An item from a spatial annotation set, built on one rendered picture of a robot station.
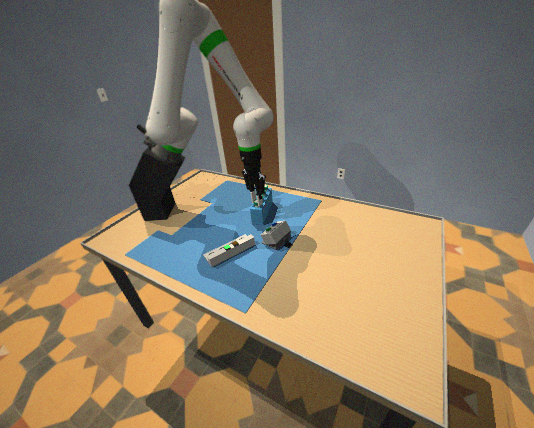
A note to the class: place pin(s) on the blue rectangular tube holder block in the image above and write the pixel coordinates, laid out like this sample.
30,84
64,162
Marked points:
257,215

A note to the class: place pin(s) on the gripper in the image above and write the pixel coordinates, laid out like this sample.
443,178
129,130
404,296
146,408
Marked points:
252,174

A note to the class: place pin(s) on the dark grey table edge trim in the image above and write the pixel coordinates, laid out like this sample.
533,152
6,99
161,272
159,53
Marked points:
410,410

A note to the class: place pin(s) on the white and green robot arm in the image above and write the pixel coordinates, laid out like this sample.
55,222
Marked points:
170,127

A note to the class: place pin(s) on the blue flat mat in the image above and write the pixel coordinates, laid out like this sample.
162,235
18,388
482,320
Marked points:
238,280

